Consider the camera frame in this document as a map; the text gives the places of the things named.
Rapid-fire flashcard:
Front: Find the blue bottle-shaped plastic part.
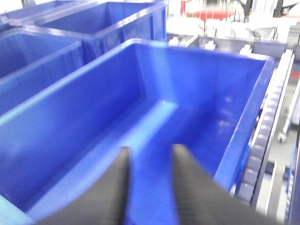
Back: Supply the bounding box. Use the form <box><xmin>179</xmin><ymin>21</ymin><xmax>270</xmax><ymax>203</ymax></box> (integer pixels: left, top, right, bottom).
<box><xmin>125</xmin><ymin>144</ymin><xmax>178</xmax><ymax>225</ymax></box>

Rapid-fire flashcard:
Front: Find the rear left blue bin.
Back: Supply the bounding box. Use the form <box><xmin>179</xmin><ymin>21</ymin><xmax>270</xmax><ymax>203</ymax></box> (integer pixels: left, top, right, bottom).
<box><xmin>30</xmin><ymin>0</ymin><xmax>167</xmax><ymax>64</ymax></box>

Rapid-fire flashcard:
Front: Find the left blue plastic bin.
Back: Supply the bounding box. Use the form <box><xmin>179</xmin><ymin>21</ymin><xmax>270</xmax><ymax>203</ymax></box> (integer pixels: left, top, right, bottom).
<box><xmin>0</xmin><ymin>29</ymin><xmax>84</xmax><ymax>114</ymax></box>

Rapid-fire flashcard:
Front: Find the large blue plastic bin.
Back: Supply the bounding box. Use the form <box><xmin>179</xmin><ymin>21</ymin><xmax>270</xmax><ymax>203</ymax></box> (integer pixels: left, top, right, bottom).
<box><xmin>0</xmin><ymin>39</ymin><xmax>275</xmax><ymax>220</ymax></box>

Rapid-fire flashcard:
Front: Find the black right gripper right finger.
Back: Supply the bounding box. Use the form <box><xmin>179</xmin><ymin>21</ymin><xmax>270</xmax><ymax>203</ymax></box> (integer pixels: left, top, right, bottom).
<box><xmin>172</xmin><ymin>144</ymin><xmax>278</xmax><ymax>225</ymax></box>

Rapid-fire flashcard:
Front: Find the right white roller track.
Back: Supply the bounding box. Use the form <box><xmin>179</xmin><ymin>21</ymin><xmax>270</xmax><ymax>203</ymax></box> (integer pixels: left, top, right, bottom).
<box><xmin>234</xmin><ymin>49</ymin><xmax>295</xmax><ymax>207</ymax></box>

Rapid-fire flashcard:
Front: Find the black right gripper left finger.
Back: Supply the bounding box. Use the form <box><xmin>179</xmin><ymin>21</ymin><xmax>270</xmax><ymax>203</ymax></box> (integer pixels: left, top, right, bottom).
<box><xmin>35</xmin><ymin>146</ymin><xmax>130</xmax><ymax>225</ymax></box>

